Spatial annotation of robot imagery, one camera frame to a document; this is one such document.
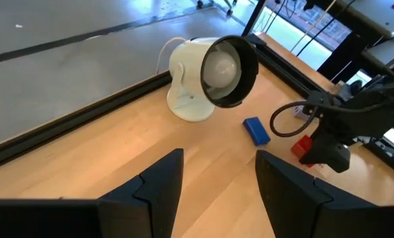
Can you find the black stand post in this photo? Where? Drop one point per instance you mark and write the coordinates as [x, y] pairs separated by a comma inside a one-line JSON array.
[[251, 20]]

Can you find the white desk lamp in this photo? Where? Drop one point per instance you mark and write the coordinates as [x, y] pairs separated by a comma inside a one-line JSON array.
[[190, 72]]

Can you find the lavender wall charger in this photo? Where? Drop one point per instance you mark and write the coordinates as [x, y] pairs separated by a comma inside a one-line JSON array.
[[299, 113]]

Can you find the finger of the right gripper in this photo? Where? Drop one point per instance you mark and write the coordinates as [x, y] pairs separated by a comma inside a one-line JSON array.
[[329, 157]]

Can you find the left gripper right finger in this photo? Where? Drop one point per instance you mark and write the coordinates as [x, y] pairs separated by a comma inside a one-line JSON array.
[[316, 211]]

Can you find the red rectangular block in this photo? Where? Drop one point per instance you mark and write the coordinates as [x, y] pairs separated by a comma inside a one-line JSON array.
[[301, 147]]

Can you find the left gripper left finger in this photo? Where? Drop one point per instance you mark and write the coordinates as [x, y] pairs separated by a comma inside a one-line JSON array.
[[117, 215]]

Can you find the office chair base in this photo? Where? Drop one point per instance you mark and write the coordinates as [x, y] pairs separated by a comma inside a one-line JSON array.
[[230, 10]]

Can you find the dark blue rectangular block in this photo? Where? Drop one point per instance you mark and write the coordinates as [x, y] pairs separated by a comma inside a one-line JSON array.
[[256, 131]]

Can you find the black side desk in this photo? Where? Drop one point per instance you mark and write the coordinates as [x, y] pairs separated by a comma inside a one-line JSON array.
[[382, 16]]

